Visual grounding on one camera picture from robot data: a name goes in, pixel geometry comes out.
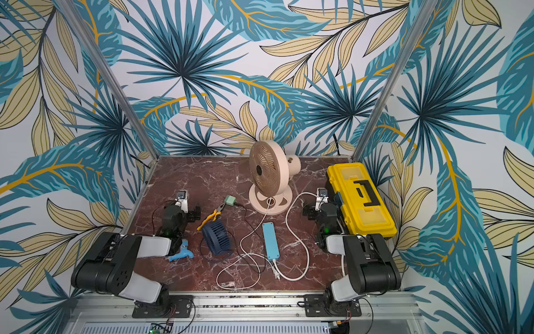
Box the green power adapter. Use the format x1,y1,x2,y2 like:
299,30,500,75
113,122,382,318
225,195,236,206

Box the teal power strip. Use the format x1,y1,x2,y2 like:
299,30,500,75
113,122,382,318
262,222,280,260

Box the white fan power cable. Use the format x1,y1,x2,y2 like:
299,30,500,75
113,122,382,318
215,198,280,291

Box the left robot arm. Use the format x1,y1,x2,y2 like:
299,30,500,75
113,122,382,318
71,200,201,307

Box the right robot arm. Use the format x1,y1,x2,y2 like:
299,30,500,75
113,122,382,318
303,197,401,306

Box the beige desk fan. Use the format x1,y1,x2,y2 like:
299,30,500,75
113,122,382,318
249,141,301,216

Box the yellow black pliers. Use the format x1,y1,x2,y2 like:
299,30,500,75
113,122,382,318
197,203,225,231

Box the yellow black toolbox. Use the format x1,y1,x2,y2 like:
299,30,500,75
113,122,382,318
326,163,397,238

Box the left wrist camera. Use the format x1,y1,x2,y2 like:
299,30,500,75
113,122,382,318
175,189,189,213

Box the black adapter cable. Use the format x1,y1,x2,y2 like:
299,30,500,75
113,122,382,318
198,202,268,276

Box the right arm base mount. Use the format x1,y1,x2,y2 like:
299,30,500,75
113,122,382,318
297,294,362,318

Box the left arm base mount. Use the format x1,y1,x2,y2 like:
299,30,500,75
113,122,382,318
132,295,193,319

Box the aluminium front rail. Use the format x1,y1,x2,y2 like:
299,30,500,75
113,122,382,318
64,292,429,333

